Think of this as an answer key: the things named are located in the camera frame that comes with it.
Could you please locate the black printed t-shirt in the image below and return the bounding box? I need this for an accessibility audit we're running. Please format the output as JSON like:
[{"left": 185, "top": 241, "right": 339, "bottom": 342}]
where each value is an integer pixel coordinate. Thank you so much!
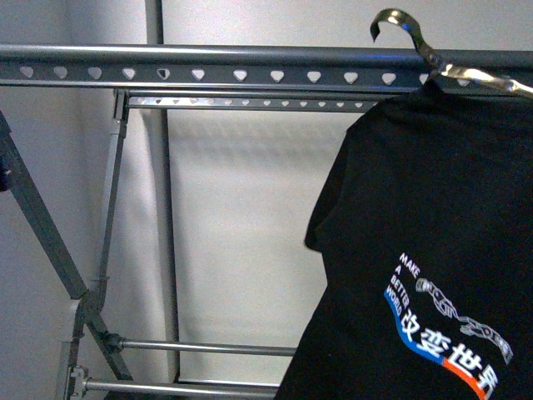
[{"left": 276, "top": 82, "right": 532, "bottom": 399}]

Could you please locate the grey metal drying rack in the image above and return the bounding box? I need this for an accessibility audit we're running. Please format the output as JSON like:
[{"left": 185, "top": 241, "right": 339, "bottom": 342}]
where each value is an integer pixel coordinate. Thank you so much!
[{"left": 0, "top": 0, "right": 533, "bottom": 400}]

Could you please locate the shiny metal clothes hanger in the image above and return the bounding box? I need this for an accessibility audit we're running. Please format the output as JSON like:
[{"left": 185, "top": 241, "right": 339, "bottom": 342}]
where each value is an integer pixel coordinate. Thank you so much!
[{"left": 370, "top": 8, "right": 532, "bottom": 99}]

